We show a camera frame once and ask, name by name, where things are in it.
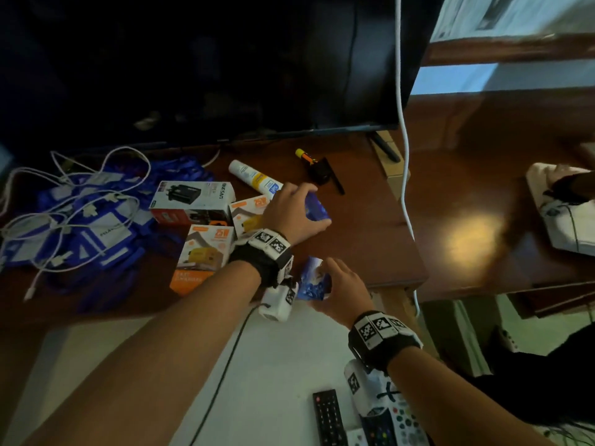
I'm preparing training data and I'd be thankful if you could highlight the person's right hand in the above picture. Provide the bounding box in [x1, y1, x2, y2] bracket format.
[309, 257, 376, 330]

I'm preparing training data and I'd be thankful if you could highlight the person's left forearm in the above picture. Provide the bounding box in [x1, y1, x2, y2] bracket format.
[23, 260, 262, 446]

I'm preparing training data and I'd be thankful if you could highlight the black marker-tagged right wristband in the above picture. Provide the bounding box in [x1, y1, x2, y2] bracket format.
[348, 311, 424, 373]

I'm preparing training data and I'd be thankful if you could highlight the black marker-tagged left wristband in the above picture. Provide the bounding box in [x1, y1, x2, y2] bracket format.
[228, 228, 295, 288]

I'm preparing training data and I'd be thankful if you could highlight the newspaper sheet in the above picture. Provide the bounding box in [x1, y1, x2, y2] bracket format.
[430, 0, 595, 43]

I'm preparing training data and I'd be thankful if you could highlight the white hanging cable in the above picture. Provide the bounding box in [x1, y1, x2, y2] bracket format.
[394, 0, 421, 318]

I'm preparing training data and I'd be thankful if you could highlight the black flat television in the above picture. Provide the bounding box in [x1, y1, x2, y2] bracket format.
[0, 0, 446, 151]

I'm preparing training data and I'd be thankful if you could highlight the white remote with coloured buttons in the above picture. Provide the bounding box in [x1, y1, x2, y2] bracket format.
[390, 398, 431, 446]

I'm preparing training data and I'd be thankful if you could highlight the person's right forearm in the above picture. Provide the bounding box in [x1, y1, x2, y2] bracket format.
[387, 346, 554, 446]

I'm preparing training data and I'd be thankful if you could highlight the black and white product box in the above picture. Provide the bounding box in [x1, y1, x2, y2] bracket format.
[149, 180, 237, 226]

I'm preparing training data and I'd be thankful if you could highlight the pile of blue lanyard badges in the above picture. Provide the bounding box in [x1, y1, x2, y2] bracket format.
[0, 155, 214, 314]

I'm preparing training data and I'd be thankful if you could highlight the black remote control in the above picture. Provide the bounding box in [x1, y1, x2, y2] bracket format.
[312, 389, 349, 446]

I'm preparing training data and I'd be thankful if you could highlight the black clothing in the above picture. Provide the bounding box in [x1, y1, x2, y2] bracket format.
[465, 322, 595, 428]

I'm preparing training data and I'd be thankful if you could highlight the black television foot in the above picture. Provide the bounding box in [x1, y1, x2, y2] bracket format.
[367, 131, 402, 164]

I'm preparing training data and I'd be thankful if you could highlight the person's left hand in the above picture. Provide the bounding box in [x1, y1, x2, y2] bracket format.
[260, 182, 333, 247]

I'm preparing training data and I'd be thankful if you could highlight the small orange white product box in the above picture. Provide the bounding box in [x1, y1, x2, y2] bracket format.
[229, 195, 272, 238]

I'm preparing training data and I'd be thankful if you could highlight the black marker-tagged wristband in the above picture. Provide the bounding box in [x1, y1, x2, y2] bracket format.
[348, 311, 424, 373]
[228, 228, 295, 288]

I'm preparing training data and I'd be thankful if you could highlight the blue glossy packet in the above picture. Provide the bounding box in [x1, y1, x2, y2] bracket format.
[297, 256, 333, 302]
[304, 192, 332, 222]

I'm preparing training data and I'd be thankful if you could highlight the white cloth bag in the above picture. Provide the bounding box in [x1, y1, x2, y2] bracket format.
[526, 162, 595, 257]

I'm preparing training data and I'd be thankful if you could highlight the thin black cable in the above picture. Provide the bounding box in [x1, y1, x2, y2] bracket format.
[188, 304, 262, 446]

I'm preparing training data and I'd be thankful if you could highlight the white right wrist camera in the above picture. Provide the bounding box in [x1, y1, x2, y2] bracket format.
[344, 359, 396, 418]

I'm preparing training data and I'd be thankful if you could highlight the black pen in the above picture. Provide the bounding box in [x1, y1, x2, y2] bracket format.
[308, 156, 346, 196]

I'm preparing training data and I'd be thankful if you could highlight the white tube with yellow label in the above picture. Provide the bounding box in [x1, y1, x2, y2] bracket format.
[228, 160, 283, 199]

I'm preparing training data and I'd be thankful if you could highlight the tangle of white cables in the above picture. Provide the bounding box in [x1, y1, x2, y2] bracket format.
[0, 146, 152, 302]

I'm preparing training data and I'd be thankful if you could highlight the small cardboard box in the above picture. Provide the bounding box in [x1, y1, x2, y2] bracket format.
[372, 130, 412, 201]

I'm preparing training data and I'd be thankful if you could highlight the large orange white product box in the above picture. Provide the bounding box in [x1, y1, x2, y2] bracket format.
[169, 224, 235, 296]

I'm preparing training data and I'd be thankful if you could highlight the dark remote with coloured buttons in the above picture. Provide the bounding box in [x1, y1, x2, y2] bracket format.
[360, 409, 397, 446]

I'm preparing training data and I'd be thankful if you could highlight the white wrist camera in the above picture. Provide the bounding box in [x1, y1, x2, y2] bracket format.
[344, 359, 396, 418]
[258, 278, 299, 322]

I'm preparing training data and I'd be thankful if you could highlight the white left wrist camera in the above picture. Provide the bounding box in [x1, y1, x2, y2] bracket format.
[258, 278, 299, 322]

